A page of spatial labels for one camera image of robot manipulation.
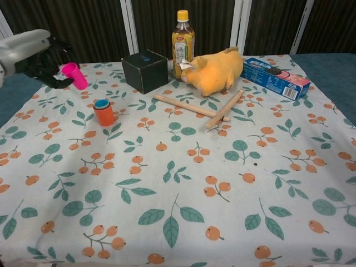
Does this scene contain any orange plastic cup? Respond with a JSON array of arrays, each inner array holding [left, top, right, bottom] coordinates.
[[92, 103, 116, 127]]

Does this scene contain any teal blue table cover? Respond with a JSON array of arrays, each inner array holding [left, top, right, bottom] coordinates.
[[0, 52, 356, 126]]

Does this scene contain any yellow plush toy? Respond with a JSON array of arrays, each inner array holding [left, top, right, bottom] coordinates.
[[180, 46, 245, 97]]

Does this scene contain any light blue plastic cup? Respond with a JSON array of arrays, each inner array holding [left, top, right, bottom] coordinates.
[[93, 98, 112, 111]]

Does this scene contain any yellow-capped tea bottle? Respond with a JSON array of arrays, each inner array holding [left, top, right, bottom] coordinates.
[[171, 9, 196, 82]]

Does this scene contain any floral tablecloth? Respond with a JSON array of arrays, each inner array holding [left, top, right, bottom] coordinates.
[[0, 54, 356, 267]]

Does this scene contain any pink plastic cup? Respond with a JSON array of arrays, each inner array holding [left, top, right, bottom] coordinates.
[[61, 62, 90, 91]]

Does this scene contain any dark folding screen panel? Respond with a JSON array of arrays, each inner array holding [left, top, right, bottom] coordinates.
[[127, 0, 245, 57], [297, 0, 356, 55], [0, 0, 134, 67], [241, 0, 309, 56]]

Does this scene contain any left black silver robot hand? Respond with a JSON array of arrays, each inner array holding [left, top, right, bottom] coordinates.
[[0, 29, 76, 90]]

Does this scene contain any blue cookie box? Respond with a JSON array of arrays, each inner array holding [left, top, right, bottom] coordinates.
[[240, 57, 312, 101]]

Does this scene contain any black cardboard box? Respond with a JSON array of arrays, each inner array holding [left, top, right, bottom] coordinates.
[[121, 49, 169, 96]]

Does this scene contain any long wooden stick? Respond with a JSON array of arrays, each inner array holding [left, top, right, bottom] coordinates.
[[154, 94, 232, 123]]

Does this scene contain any short wooden stick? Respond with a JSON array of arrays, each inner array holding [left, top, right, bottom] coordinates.
[[205, 88, 245, 130]]

